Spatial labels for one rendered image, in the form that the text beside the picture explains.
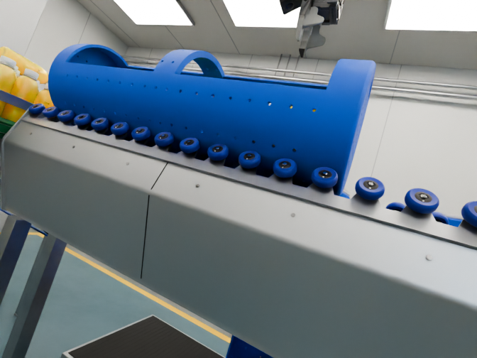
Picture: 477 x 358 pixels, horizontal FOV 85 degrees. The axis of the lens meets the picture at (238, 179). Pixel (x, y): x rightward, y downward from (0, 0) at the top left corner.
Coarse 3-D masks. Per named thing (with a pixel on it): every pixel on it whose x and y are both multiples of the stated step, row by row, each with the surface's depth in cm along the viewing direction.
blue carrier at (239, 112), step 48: (96, 48) 88; (96, 96) 70; (144, 96) 63; (192, 96) 57; (240, 96) 52; (288, 96) 48; (336, 96) 45; (240, 144) 55; (288, 144) 50; (336, 144) 45; (336, 192) 53
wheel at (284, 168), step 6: (276, 162) 50; (282, 162) 50; (288, 162) 50; (294, 162) 50; (276, 168) 49; (282, 168) 49; (288, 168) 49; (294, 168) 49; (276, 174) 49; (282, 174) 48; (288, 174) 48; (294, 174) 49
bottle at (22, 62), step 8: (0, 48) 93; (8, 48) 92; (0, 56) 92; (8, 56) 92; (16, 56) 94; (16, 64) 94; (24, 64) 96; (32, 64) 99; (40, 72) 102; (40, 80) 103
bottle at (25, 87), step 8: (16, 80) 86; (24, 80) 86; (32, 80) 88; (16, 88) 85; (24, 88) 86; (32, 88) 88; (16, 96) 85; (24, 96) 86; (32, 96) 88; (8, 104) 85; (8, 112) 85; (16, 112) 86; (24, 112) 87; (16, 120) 86
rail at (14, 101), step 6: (0, 90) 80; (0, 96) 80; (6, 96) 81; (12, 96) 83; (6, 102) 82; (12, 102) 83; (18, 102) 84; (24, 102) 86; (30, 102) 87; (24, 108) 86
